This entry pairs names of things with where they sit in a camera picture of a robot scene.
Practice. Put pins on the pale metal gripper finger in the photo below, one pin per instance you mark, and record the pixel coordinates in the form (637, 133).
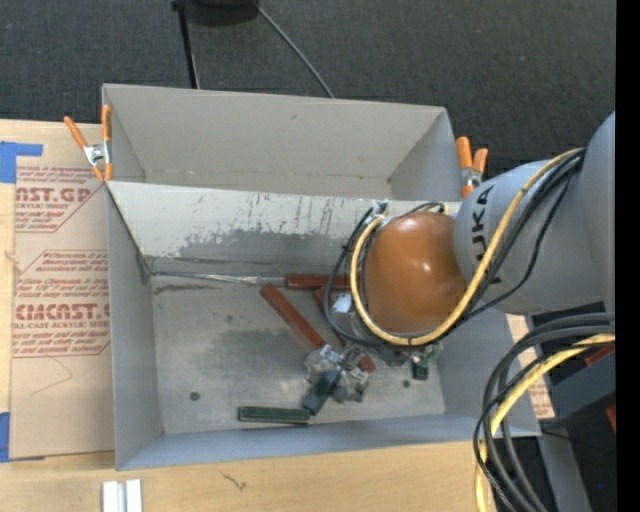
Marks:
(356, 381)
(325, 359)

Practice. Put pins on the dark green block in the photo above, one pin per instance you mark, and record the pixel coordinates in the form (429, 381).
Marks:
(272, 414)
(322, 387)

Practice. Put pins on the red-brown flat block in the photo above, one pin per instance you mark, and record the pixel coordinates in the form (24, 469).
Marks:
(307, 281)
(292, 314)

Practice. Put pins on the grey metal bin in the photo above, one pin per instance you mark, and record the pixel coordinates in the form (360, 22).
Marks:
(225, 350)

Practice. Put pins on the brown cardboard board, red print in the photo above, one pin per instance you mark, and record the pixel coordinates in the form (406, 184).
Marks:
(60, 300)

